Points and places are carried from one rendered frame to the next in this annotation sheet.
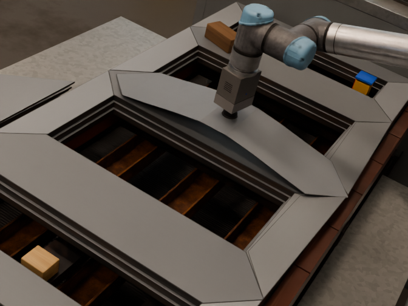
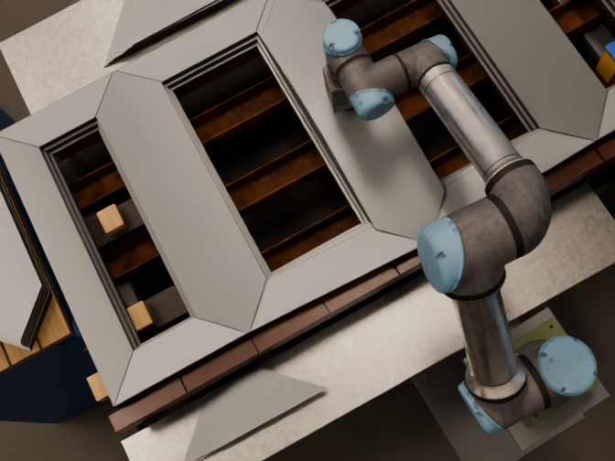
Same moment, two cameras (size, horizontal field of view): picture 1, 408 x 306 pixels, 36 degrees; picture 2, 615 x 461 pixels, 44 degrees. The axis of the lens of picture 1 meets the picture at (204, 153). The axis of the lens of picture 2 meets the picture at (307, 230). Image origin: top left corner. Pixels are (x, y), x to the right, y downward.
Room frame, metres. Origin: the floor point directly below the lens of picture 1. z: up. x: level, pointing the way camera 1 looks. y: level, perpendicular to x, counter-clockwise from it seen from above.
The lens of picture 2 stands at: (0.86, -0.56, 2.51)
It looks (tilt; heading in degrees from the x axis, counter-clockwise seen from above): 73 degrees down; 58
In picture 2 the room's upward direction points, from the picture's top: 19 degrees counter-clockwise
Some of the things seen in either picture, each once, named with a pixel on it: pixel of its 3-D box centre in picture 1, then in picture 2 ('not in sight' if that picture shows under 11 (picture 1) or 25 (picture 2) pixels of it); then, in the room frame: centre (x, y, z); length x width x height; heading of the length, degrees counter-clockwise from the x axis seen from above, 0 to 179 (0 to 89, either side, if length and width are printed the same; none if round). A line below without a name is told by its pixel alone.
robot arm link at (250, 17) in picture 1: (254, 30); (343, 48); (1.40, -0.04, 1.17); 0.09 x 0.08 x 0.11; 64
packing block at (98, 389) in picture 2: not in sight; (103, 385); (0.56, 0.01, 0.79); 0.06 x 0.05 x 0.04; 68
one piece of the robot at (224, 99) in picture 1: (235, 82); (346, 79); (1.41, -0.03, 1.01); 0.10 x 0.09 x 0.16; 56
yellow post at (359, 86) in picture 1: (354, 104); (609, 72); (1.90, -0.45, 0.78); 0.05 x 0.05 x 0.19; 68
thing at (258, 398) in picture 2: not in sight; (242, 406); (0.72, -0.25, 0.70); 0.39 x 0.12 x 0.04; 158
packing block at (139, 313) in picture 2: not in sight; (140, 317); (0.73, 0.05, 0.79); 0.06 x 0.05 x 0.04; 68
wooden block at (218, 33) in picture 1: (223, 36); not in sight; (1.90, 0.03, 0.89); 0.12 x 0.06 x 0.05; 50
